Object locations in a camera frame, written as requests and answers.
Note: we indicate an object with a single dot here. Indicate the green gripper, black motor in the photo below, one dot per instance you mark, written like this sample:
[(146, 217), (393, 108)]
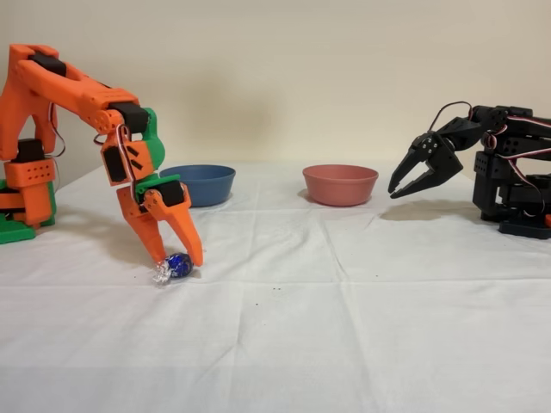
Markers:
[(151, 206)]

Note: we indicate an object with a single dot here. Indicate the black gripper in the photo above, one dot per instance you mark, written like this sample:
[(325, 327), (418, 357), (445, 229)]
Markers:
[(438, 156)]

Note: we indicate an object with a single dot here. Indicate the blue candy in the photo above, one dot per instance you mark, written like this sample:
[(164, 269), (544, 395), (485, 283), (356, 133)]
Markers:
[(178, 264)]

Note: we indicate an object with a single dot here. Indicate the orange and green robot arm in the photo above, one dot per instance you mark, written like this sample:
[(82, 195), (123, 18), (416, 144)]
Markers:
[(64, 86)]

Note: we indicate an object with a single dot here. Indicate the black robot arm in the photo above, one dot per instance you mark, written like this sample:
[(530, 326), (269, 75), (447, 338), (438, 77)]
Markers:
[(508, 180)]

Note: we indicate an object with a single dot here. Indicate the blue bowl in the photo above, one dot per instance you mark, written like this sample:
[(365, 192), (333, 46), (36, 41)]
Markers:
[(211, 185)]

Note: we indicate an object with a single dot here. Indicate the pink bowl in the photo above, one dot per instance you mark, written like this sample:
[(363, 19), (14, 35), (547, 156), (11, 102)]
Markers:
[(340, 185)]

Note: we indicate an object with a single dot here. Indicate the white tablecloth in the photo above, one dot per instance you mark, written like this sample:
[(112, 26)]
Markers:
[(301, 322)]

